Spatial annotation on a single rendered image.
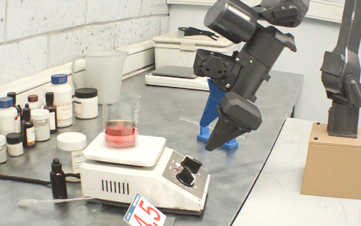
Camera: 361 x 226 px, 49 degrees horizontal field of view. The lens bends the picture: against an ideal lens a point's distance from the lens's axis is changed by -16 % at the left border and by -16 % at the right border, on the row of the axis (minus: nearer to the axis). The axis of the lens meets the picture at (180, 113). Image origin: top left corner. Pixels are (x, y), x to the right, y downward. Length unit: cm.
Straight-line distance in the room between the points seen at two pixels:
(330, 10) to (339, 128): 125
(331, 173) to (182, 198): 27
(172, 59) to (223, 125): 114
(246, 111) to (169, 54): 119
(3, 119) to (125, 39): 94
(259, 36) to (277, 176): 31
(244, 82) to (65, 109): 56
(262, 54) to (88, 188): 35
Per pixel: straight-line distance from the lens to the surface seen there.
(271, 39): 69
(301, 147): 106
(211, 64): 67
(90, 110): 120
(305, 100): 211
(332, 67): 79
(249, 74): 69
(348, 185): 80
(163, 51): 181
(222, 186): 82
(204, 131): 106
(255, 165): 93
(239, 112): 64
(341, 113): 81
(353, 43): 80
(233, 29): 66
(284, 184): 84
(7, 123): 98
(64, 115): 113
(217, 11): 66
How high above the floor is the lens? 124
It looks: 15 degrees down
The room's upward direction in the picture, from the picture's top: 2 degrees clockwise
